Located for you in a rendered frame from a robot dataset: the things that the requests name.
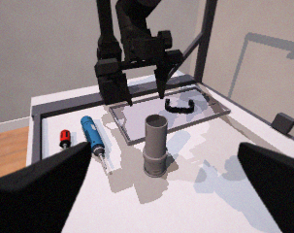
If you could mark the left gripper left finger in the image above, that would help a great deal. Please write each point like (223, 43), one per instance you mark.
(39, 197)

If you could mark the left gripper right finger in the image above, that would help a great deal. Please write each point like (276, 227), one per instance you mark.
(272, 176)

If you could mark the black metal frame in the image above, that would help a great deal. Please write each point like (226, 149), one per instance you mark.
(203, 40)

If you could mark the red screwdriver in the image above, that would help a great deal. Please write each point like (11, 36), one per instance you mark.
(65, 139)

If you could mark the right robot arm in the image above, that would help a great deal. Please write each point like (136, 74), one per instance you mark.
(127, 11)

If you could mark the blue cylinder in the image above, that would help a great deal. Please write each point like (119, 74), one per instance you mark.
(92, 136)

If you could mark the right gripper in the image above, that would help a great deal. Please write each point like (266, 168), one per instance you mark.
(113, 69)

